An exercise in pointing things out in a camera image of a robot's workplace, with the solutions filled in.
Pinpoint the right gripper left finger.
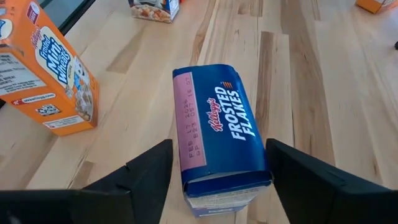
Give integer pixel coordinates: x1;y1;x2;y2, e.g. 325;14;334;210
0;138;174;224

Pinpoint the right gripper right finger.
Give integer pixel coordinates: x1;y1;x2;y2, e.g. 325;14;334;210
266;138;398;224

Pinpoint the blue Frosted Flakes cereal box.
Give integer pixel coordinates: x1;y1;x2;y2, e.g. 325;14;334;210
172;63;274;218
127;0;180;24

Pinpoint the orange Mini Wheats cereal box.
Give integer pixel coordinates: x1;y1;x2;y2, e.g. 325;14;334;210
356;0;398;15
0;0;100;137

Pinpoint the black table edge rail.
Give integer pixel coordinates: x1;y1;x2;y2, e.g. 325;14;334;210
37;0;96;35

